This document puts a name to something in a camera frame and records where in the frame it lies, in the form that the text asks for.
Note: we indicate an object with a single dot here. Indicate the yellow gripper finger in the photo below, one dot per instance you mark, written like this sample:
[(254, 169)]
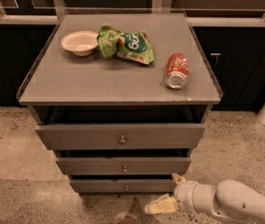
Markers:
[(165, 204), (178, 179)]

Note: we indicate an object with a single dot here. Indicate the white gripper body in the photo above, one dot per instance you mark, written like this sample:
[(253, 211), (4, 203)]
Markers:
[(185, 194)]

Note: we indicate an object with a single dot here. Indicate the grey bottom drawer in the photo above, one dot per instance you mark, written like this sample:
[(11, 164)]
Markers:
[(123, 185)]

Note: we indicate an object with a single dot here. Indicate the grey drawer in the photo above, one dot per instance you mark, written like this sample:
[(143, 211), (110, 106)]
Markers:
[(120, 136), (123, 185), (123, 165)]

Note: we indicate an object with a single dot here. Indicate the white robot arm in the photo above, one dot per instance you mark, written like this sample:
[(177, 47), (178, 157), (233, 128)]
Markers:
[(230, 201)]

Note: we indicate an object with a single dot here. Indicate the grey drawer cabinet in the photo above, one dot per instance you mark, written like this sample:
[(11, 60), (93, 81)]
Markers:
[(62, 88)]

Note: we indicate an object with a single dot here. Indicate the grey middle drawer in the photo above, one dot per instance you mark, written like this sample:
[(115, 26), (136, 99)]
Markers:
[(123, 165)]

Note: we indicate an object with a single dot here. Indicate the grey top drawer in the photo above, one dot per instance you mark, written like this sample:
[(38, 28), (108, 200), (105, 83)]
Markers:
[(120, 136)]

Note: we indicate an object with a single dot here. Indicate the orange soda can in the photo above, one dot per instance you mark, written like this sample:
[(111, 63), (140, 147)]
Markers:
[(176, 72)]

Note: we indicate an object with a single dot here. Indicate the dark background cabinets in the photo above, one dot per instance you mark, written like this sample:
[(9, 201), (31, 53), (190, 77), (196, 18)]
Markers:
[(237, 56)]

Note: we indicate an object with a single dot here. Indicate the green chip bag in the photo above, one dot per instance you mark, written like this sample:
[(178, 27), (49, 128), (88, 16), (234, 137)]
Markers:
[(134, 47)]

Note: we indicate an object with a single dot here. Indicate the white paper bowl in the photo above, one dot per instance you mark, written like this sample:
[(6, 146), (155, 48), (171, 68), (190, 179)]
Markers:
[(81, 43)]

